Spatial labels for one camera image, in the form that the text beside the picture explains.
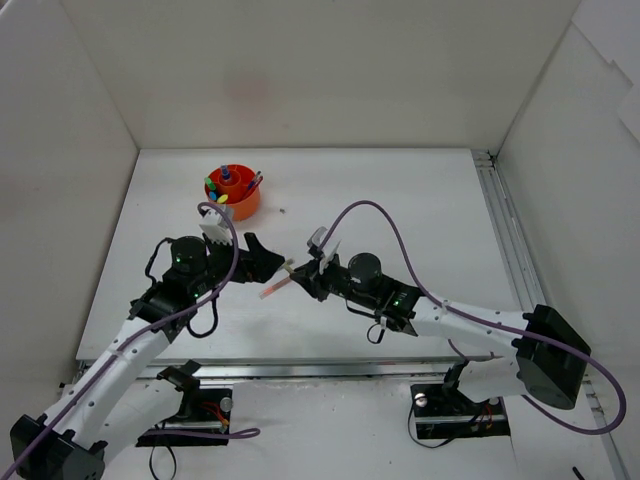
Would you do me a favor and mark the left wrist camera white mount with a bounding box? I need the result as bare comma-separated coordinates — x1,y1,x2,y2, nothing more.
199,207,232,245

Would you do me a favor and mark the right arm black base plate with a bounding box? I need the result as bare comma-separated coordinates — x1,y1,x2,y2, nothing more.
407,361,511,450

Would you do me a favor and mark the aluminium frame rail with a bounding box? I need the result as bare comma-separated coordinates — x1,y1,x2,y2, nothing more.
74,149,631,480

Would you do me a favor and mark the clear glue bottle blue cap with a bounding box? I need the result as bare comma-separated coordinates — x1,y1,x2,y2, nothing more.
220,165,234,185

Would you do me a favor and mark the pink-orange slim highlighter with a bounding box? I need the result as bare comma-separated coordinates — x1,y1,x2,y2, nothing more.
259,277,291,300

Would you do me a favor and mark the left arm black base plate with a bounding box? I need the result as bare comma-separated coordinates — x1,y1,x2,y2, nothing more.
135,386,233,448

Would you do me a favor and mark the orange round divided container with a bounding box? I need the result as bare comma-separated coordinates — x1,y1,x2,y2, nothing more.
204,164,261,222

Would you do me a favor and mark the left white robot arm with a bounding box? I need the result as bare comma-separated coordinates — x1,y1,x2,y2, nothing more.
3,233,285,479

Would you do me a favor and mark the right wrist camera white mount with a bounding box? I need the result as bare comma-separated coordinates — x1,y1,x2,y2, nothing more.
307,226,341,252

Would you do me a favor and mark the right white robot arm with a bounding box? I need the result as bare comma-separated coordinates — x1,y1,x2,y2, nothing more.
290,253,591,412

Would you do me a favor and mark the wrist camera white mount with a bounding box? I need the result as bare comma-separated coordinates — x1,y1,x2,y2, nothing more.
307,226,341,252
199,207,232,245

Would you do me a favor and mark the blue ballpoint pen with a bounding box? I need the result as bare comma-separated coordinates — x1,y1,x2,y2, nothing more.
245,171,262,197

